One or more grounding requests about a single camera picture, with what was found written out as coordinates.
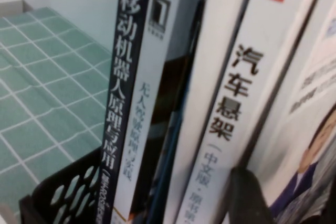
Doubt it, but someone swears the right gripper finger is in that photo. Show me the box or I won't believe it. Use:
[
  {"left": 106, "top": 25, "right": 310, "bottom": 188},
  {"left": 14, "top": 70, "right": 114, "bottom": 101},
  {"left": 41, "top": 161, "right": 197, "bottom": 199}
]
[{"left": 229, "top": 166, "right": 272, "bottom": 224}]

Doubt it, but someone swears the robot magazine with man cover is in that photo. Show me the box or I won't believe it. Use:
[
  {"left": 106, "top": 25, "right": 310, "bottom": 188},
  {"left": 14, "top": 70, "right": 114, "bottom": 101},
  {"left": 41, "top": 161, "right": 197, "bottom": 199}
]
[{"left": 246, "top": 0, "right": 336, "bottom": 224}]

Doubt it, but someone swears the white spine suspension book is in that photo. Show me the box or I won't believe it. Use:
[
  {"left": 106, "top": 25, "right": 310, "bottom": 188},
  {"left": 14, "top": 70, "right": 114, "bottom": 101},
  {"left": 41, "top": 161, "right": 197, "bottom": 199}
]
[{"left": 174, "top": 0, "right": 328, "bottom": 224}]

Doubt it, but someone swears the navy spine robotics book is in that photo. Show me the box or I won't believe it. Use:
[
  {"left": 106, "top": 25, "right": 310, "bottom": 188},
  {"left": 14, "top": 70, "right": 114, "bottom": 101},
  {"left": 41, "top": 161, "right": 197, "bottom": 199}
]
[{"left": 97, "top": 0, "right": 154, "bottom": 224}]

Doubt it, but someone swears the grey-white spine book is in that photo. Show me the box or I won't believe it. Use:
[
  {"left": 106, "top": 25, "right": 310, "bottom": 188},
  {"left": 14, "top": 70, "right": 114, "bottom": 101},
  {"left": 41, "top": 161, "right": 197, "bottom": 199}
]
[{"left": 115, "top": 0, "right": 184, "bottom": 224}]

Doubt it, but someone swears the black plastic book holder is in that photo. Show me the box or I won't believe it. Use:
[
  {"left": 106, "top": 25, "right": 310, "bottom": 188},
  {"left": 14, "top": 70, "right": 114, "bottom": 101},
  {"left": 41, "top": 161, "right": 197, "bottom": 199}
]
[{"left": 18, "top": 145, "right": 116, "bottom": 224}]

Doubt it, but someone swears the green checked tablecloth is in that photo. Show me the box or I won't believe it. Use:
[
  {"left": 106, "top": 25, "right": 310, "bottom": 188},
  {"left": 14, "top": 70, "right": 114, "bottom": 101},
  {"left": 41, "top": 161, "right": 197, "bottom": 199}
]
[{"left": 0, "top": 7, "right": 116, "bottom": 224}]

